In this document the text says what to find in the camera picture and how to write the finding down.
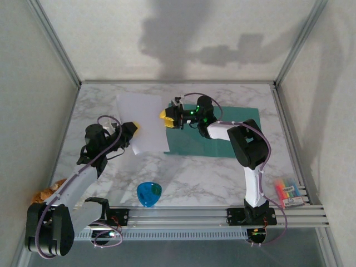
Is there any white paper sheet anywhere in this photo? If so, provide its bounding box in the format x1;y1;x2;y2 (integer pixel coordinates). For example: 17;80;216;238
116;93;170;156

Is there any green folder with clear cover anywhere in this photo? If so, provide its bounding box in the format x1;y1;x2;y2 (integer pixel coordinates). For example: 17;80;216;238
163;104;261;159

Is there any blue translucent plastic case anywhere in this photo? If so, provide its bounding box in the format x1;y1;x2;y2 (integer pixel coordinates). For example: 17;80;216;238
136;181;162;208

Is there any brown teddy bear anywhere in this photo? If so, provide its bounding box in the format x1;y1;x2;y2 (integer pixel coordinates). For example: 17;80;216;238
33;179;67;204

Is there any pack of coloured highlighters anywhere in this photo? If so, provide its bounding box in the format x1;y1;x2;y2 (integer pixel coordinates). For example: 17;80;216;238
274;177;304;209

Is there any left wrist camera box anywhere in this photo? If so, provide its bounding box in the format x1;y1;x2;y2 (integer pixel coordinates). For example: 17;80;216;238
101;118;120;134

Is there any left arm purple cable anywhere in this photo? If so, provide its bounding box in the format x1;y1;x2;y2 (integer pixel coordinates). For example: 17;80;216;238
35;115;125;259

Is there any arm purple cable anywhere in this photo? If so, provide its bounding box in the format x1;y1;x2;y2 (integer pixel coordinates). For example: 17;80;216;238
35;115;125;259
183;92;288;247

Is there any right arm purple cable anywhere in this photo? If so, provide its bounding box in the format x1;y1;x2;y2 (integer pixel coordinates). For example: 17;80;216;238
183;92;288;247

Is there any aluminium frame rail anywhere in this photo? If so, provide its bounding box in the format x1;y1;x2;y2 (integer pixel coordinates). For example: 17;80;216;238
80;80;276;85
270;83;323;208

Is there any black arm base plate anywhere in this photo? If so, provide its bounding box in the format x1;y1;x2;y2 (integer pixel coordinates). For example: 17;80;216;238
78;208;130;226
226;207;278;226

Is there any aluminium mounting rail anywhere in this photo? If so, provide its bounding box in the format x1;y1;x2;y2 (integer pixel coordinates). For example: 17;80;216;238
66;205;332;230

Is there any aluminium frame post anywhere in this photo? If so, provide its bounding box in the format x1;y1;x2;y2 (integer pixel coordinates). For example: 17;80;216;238
274;0;329;86
26;0;82;87

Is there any grey slotted cable duct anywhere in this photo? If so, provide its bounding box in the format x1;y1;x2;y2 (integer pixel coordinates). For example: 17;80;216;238
72;229;250;241

